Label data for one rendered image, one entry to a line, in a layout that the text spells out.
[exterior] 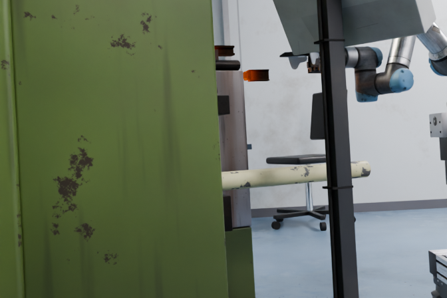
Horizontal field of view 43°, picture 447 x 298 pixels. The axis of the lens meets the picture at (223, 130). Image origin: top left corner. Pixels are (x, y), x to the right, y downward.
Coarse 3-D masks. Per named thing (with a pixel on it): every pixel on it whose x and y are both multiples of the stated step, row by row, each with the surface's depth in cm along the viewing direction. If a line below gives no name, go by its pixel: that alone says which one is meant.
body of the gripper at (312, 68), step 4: (344, 48) 195; (308, 60) 195; (316, 60) 190; (308, 64) 194; (312, 64) 193; (316, 64) 190; (320, 64) 189; (308, 68) 195; (312, 68) 193; (316, 68) 192; (320, 68) 189; (308, 72) 195; (312, 72) 194; (316, 72) 195; (320, 72) 196
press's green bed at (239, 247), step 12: (240, 228) 163; (228, 240) 161; (240, 240) 162; (228, 252) 161; (240, 252) 162; (252, 252) 164; (228, 264) 161; (240, 264) 162; (252, 264) 163; (228, 276) 160; (240, 276) 162; (252, 276) 163; (228, 288) 160; (240, 288) 162; (252, 288) 163
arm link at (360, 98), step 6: (360, 72) 198; (366, 72) 197; (372, 72) 197; (360, 78) 198; (366, 78) 196; (372, 78) 193; (360, 84) 198; (366, 84) 195; (372, 84) 193; (360, 90) 198; (366, 90) 196; (372, 90) 194; (360, 96) 198; (366, 96) 197; (372, 96) 196
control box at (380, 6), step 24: (288, 0) 136; (312, 0) 132; (360, 0) 126; (384, 0) 122; (408, 0) 119; (288, 24) 140; (312, 24) 136; (360, 24) 129; (384, 24) 125; (408, 24) 122; (312, 48) 139
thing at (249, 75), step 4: (244, 72) 221; (248, 72) 218; (252, 72) 220; (256, 72) 220; (260, 72) 221; (264, 72) 221; (268, 72) 222; (244, 76) 218; (248, 76) 218; (252, 76) 220; (256, 76) 220; (260, 76) 221; (264, 76) 221; (268, 76) 222; (248, 80) 221; (252, 80) 219; (256, 80) 220; (260, 80) 221; (264, 80) 221; (268, 80) 222
